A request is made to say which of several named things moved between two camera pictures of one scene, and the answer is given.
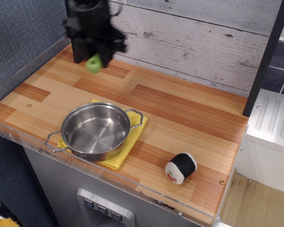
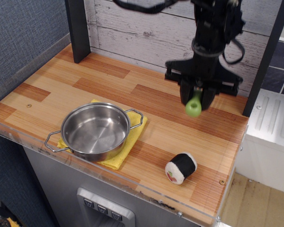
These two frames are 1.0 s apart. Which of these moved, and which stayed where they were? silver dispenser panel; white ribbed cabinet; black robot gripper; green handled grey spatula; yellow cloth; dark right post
Moved: green handled grey spatula; black robot gripper
Stayed: silver dispenser panel; yellow cloth; white ribbed cabinet; dark right post
